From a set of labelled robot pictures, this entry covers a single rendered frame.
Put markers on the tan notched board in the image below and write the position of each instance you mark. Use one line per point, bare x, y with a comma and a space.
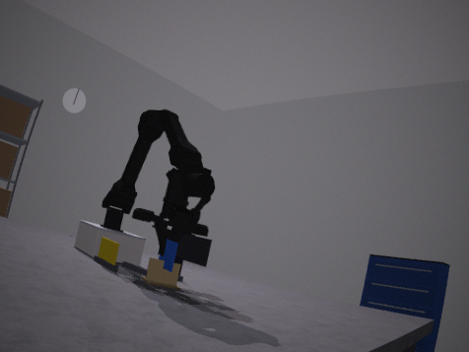
157, 275

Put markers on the blue board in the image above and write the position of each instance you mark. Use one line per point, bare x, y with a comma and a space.
169, 256

